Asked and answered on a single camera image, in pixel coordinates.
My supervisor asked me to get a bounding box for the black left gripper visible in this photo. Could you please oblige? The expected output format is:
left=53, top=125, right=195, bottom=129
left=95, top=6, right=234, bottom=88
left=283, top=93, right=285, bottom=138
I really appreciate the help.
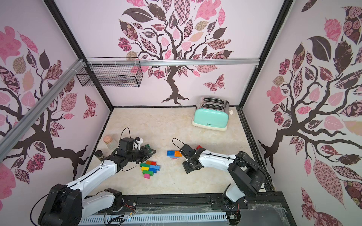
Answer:
left=128, top=146, right=158, bottom=164

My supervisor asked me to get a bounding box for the dark green brick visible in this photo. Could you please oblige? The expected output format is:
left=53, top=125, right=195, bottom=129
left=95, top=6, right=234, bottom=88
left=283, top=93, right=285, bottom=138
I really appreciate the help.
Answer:
left=145, top=144, right=154, bottom=153
left=140, top=163, right=150, bottom=168

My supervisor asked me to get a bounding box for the orange lego brick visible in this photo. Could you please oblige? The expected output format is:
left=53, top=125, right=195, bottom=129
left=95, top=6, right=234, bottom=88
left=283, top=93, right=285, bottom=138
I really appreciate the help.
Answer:
left=174, top=151, right=183, bottom=158

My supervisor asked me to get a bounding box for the light blue brick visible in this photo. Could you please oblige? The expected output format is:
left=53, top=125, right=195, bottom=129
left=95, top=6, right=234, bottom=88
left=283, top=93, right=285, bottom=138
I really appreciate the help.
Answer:
left=150, top=165, right=160, bottom=171

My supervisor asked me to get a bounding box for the light green lego brick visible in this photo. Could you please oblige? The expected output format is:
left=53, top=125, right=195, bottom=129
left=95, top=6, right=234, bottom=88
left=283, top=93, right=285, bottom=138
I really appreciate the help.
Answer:
left=142, top=170, right=154, bottom=176

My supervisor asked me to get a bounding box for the blue 2x3 lego brick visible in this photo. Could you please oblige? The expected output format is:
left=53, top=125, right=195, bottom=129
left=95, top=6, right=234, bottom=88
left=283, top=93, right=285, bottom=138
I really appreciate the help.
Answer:
left=167, top=150, right=175, bottom=157

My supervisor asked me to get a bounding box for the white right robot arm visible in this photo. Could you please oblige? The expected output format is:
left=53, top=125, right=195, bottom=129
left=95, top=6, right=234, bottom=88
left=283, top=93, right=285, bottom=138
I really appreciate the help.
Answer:
left=180, top=144, right=267, bottom=203

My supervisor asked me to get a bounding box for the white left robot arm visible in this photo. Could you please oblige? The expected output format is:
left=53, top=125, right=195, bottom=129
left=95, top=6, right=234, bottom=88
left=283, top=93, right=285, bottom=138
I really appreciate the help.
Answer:
left=29, top=145, right=156, bottom=226

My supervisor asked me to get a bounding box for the cork stoppered glass bottle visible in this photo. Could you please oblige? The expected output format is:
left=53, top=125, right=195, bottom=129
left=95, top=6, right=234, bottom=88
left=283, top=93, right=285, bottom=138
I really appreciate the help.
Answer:
left=103, top=135, right=119, bottom=151

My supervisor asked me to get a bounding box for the small dark labelled bottle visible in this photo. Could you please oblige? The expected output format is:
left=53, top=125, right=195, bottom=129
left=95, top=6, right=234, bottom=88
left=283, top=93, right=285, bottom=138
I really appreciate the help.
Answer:
left=94, top=150, right=105, bottom=162

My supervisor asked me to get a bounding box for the mint green toaster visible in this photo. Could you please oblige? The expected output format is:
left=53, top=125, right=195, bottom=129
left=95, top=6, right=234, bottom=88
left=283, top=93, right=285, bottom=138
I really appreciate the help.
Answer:
left=191, top=96, right=233, bottom=131

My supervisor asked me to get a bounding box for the white vented base strip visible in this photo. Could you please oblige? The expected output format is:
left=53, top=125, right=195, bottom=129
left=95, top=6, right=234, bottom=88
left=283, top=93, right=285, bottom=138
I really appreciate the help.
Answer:
left=79, top=212, right=229, bottom=226

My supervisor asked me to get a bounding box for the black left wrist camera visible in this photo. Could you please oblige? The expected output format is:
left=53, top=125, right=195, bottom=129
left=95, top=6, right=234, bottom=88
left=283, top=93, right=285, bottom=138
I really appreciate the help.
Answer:
left=116, top=137, right=143, bottom=158

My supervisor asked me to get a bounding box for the black enclosure frame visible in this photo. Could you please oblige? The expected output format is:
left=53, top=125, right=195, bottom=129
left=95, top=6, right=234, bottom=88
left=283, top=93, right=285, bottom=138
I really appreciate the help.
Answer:
left=42, top=0, right=295, bottom=226

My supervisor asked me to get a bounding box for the black wire basket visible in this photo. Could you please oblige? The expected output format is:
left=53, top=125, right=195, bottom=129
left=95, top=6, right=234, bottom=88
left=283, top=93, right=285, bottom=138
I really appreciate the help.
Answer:
left=76, top=56, right=143, bottom=88

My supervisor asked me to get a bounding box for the aluminium rail back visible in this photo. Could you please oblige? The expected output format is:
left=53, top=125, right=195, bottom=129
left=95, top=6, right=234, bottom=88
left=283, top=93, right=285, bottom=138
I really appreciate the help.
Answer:
left=87, top=58, right=260, bottom=66

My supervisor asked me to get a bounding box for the aluminium rail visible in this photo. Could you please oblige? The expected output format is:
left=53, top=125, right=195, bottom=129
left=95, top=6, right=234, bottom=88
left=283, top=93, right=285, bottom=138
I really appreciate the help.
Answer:
left=87, top=58, right=260, bottom=66
left=1, top=59, right=85, bottom=160

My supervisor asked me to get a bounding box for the aluminium rail left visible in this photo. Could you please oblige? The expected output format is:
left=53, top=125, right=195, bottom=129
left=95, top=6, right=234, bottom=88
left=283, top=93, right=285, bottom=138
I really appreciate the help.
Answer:
left=1, top=59, right=85, bottom=160

